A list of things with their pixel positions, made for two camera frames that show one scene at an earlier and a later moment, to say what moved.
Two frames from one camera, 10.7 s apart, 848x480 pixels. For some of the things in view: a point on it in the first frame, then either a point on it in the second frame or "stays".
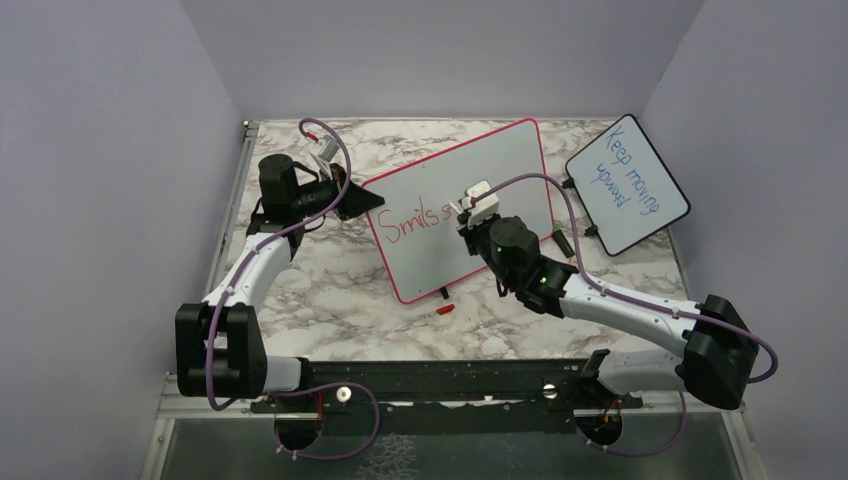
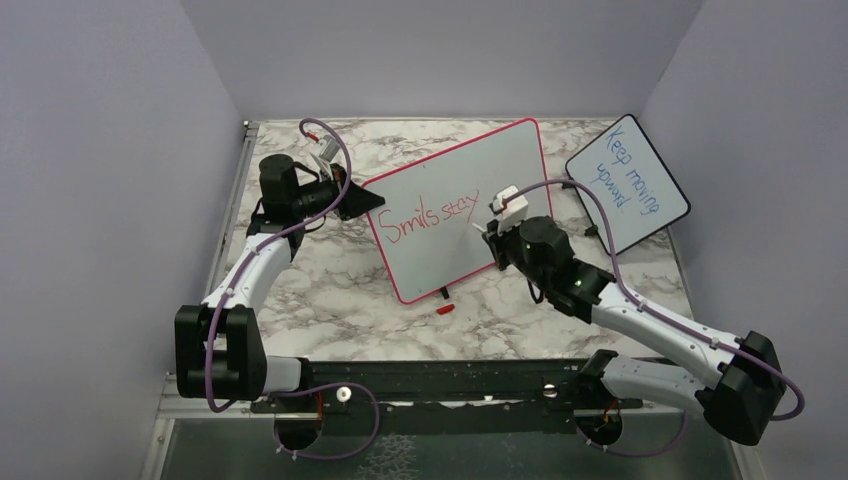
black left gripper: x=357 y=201 stays
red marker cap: x=445 y=309 stays
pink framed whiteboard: x=416 y=226 stays
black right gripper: x=470 y=231 to x=497 y=241
